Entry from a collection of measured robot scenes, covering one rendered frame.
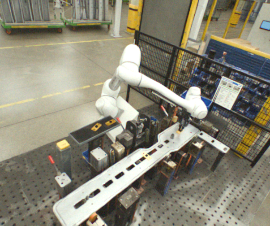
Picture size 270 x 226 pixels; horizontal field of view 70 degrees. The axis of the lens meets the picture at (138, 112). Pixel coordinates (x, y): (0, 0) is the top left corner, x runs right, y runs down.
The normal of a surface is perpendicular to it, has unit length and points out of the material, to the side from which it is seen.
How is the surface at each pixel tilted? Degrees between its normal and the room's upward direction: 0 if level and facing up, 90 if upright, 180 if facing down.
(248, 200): 0
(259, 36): 90
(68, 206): 0
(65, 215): 0
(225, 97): 90
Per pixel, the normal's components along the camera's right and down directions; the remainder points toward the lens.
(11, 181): 0.15, -0.81
